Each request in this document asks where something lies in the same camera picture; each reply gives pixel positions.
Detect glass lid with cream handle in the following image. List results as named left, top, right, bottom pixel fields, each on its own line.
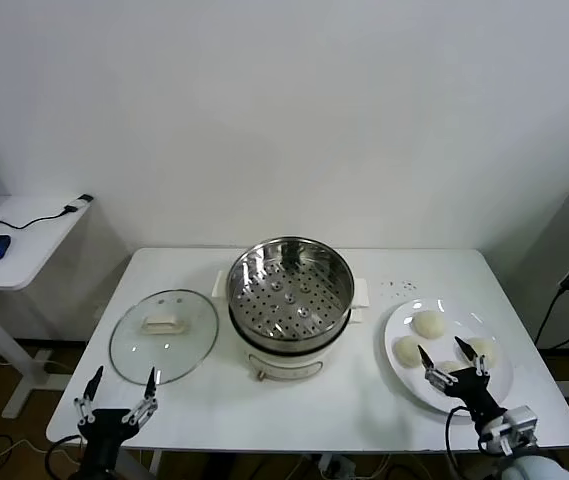
left=108, top=288, right=220, bottom=387

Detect cream electric cooker base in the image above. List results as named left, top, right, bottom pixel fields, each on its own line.
left=211, top=269, right=370, bottom=384

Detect dark crumbs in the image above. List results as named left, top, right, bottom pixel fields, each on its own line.
left=381, top=279, right=415, bottom=296

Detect white side desk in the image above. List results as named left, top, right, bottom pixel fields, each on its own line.
left=0, top=194, right=91, bottom=421

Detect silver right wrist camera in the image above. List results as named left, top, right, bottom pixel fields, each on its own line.
left=501, top=405, right=540, bottom=441

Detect black cable with adapter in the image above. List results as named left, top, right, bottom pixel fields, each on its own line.
left=0, top=193, right=95, bottom=231

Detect stainless steel steamer basket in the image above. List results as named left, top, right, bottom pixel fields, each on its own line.
left=226, top=235, right=356, bottom=347

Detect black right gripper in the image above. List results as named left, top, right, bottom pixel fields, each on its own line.
left=417, top=336, right=508, bottom=431

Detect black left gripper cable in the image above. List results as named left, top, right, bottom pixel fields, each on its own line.
left=44, top=434, right=85, bottom=480

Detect white round plate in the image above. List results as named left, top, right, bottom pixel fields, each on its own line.
left=383, top=298, right=514, bottom=416

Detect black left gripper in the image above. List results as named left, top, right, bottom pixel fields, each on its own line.
left=73, top=365, right=159, bottom=480

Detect white power strip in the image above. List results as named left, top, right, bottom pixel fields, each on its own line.
left=317, top=453, right=358, bottom=479

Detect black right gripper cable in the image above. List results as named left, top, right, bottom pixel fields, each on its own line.
left=444, top=405, right=473, bottom=480

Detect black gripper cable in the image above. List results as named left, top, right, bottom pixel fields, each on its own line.
left=444, top=405, right=473, bottom=480
left=44, top=434, right=85, bottom=480

